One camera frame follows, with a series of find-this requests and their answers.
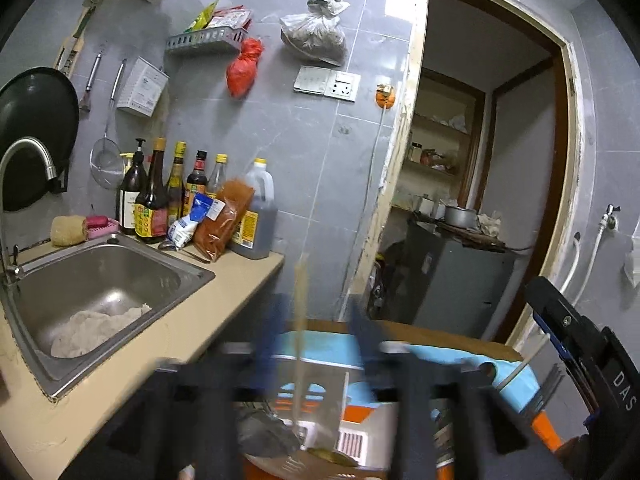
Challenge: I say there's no dish cloth in sink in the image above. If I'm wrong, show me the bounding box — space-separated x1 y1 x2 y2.
51 304 151 359

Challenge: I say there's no orange wall plug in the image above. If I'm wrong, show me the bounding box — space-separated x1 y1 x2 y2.
374 84 396 110

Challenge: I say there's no hanging steel spatula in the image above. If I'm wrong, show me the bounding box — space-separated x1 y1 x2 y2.
79 51 103 114

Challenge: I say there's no wire mesh strainer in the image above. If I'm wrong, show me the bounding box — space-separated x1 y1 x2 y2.
89 58 127 190

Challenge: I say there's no wall water tap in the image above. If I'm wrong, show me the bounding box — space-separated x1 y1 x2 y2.
599 204 620 231

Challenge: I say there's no steel sink faucet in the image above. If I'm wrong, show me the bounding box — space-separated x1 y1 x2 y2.
1 136 58 285

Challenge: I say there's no yellow cap sauce bottle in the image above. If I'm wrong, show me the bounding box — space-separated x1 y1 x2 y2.
166 141 186 226

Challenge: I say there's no steel kitchen sink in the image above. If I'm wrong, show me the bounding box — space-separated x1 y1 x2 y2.
1 234 215 400

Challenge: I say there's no grey cabinet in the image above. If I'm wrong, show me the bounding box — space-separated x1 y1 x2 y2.
381 221 515 338

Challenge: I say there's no metal pot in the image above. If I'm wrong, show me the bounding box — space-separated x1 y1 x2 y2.
444 206 477 230

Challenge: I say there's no wooden shelf unit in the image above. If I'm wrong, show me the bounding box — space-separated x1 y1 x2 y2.
392 68 486 211

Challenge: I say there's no right hand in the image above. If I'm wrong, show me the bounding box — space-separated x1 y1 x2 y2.
553 434 592 480

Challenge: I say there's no white plastic utensil holder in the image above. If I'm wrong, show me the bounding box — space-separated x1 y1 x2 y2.
240 354 398 479

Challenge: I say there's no steel fork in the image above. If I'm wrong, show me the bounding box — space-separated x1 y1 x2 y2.
521 364 564 425

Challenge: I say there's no black wok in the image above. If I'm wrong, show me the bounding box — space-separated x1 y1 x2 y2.
1 67 79 212

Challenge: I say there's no dark soy sauce bottle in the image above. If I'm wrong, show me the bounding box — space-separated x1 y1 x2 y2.
134 136 169 244

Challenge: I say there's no red plastic bag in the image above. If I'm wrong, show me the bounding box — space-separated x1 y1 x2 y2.
226 38 264 99

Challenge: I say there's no red label sauce bottle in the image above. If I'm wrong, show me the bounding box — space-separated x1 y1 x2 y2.
182 150 207 216

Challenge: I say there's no yellow sponge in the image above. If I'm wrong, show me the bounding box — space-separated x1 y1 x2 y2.
50 214 88 247

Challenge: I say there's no beige countertop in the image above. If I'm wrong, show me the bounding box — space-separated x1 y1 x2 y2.
1 244 284 479

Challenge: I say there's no white wall box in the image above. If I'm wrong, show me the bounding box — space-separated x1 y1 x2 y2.
116 56 169 117

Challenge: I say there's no grey plastic bag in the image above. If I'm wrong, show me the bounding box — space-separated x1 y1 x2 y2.
279 0 350 66

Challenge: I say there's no grey wall rack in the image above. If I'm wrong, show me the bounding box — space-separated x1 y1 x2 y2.
165 26 247 55

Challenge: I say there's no large vinegar jug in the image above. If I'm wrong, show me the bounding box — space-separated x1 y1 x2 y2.
230 158 278 260

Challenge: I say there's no wooden chopstick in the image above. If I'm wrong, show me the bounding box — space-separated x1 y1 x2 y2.
292 254 309 438
497 333 550 391

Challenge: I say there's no white mesh bag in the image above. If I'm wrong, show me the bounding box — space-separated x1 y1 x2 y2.
623 221 640 288

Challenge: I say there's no striped blue orange brown cloth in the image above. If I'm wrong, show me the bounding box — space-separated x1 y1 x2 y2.
244 326 562 479

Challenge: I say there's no wall socket panel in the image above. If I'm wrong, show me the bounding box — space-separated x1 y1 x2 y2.
293 66 361 103

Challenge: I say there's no white blue seasoning packet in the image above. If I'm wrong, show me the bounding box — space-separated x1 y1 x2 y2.
166 193 214 249

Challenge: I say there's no white hose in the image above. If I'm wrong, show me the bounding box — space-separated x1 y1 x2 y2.
560 221 606 309

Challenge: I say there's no orange spice packet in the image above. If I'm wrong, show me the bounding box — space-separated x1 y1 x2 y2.
193 178 255 261

